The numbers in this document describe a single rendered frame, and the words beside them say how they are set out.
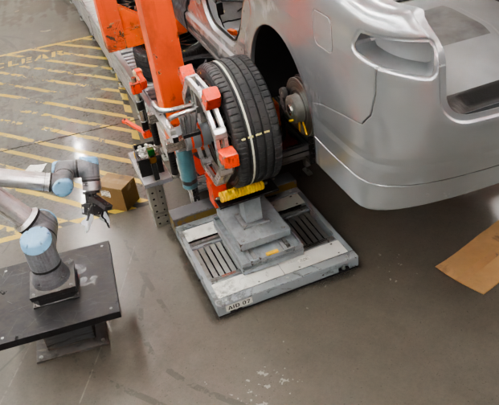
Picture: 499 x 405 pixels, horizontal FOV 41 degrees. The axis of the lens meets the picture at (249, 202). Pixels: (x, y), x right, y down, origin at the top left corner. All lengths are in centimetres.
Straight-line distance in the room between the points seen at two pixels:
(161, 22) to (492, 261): 217
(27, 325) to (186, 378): 80
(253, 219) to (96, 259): 89
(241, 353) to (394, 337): 75
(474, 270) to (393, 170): 119
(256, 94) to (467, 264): 148
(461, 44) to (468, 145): 117
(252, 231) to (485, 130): 152
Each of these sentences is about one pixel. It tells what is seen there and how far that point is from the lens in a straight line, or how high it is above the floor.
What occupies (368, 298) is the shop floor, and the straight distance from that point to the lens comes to 358.
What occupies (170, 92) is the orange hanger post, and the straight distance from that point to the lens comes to 374.
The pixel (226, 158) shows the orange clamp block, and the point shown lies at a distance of 313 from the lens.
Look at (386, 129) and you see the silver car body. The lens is 261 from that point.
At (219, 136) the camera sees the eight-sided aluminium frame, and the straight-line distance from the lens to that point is 317.
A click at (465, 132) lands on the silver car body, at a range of 267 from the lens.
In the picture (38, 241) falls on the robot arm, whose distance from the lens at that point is 334.
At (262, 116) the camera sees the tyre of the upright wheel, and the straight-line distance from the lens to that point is 318.
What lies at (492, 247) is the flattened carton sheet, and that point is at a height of 1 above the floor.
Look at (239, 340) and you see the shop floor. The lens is 343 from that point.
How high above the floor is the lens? 247
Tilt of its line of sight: 35 degrees down
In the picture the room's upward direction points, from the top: 9 degrees counter-clockwise
